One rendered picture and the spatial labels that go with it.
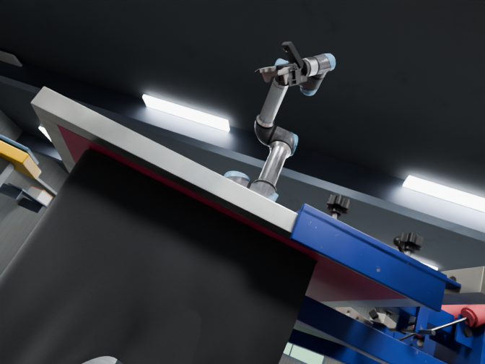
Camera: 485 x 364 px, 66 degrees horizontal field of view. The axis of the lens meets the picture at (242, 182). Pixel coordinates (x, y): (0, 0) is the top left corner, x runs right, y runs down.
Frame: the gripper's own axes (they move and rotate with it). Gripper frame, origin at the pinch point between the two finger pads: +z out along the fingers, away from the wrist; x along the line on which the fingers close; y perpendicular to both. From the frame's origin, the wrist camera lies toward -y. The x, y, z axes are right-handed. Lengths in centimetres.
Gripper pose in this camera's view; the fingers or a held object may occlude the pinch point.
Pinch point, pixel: (264, 71)
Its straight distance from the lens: 149.8
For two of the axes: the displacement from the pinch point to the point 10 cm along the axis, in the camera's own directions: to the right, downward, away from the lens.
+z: -8.3, 3.2, -4.6
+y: 1.3, 9.0, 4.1
